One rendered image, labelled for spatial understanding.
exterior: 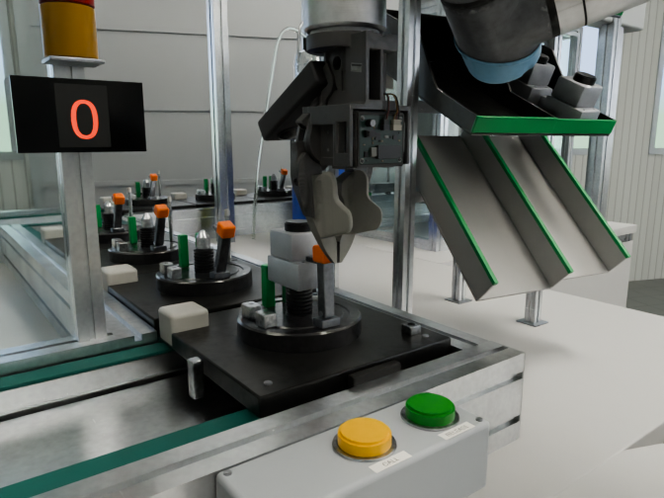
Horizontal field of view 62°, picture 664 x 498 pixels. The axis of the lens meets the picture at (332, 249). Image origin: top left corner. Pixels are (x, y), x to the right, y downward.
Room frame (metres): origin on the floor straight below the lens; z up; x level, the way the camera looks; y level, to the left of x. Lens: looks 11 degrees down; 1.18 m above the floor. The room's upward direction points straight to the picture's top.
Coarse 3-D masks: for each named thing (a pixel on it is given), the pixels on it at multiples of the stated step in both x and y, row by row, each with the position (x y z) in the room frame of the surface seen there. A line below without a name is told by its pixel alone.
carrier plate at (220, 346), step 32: (224, 320) 0.63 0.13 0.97; (384, 320) 0.63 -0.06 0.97; (192, 352) 0.54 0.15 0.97; (224, 352) 0.53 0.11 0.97; (256, 352) 0.53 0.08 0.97; (320, 352) 0.53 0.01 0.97; (352, 352) 0.53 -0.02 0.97; (384, 352) 0.53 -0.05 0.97; (416, 352) 0.54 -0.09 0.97; (448, 352) 0.57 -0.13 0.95; (224, 384) 0.48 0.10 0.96; (256, 384) 0.45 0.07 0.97; (288, 384) 0.45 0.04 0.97; (320, 384) 0.47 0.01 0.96
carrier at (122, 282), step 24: (168, 264) 0.78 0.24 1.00; (192, 264) 0.85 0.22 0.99; (240, 264) 0.84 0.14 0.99; (120, 288) 0.78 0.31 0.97; (144, 288) 0.78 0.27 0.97; (168, 288) 0.74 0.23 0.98; (192, 288) 0.73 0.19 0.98; (216, 288) 0.74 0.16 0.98; (240, 288) 0.76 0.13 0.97; (144, 312) 0.66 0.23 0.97
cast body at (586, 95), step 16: (560, 80) 0.80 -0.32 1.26; (576, 80) 0.79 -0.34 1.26; (592, 80) 0.78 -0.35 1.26; (544, 96) 0.85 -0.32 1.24; (560, 96) 0.80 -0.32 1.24; (576, 96) 0.78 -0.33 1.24; (592, 96) 0.79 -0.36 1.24; (560, 112) 0.80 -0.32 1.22; (576, 112) 0.78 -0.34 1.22; (592, 112) 0.79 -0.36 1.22
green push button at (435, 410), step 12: (420, 396) 0.43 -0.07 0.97; (432, 396) 0.43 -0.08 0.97; (444, 396) 0.43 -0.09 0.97; (408, 408) 0.41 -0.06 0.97; (420, 408) 0.41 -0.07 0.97; (432, 408) 0.41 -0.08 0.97; (444, 408) 0.41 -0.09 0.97; (420, 420) 0.40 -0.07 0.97; (432, 420) 0.40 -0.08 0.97; (444, 420) 0.40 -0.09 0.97
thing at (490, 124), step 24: (432, 24) 0.91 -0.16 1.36; (432, 48) 0.93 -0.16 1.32; (432, 72) 0.74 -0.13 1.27; (456, 72) 0.89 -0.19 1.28; (432, 96) 0.73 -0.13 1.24; (456, 96) 0.79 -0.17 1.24; (480, 96) 0.81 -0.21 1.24; (504, 96) 0.80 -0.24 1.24; (456, 120) 0.69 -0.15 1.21; (480, 120) 0.66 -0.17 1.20; (504, 120) 0.68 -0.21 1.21; (528, 120) 0.69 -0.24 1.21; (552, 120) 0.71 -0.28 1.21
